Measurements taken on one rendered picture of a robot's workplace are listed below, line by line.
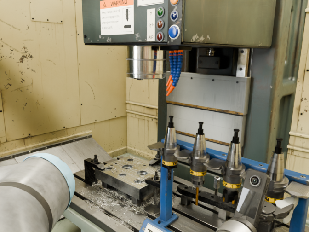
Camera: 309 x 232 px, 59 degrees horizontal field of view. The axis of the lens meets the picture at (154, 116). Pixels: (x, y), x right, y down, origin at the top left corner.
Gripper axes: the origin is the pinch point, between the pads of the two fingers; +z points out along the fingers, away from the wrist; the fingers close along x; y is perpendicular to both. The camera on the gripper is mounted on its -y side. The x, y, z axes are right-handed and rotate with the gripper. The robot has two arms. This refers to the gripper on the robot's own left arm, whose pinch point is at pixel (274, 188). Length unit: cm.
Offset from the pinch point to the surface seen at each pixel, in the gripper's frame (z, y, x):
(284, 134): 92, 14, -24
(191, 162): -3.4, -1.8, -23.0
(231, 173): -3.9, -2.6, -9.9
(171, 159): -2.6, 0.1, -31.1
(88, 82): 55, -8, -157
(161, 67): 13, -27, -48
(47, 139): 18, 28, -157
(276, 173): -2.6, -5.5, 0.8
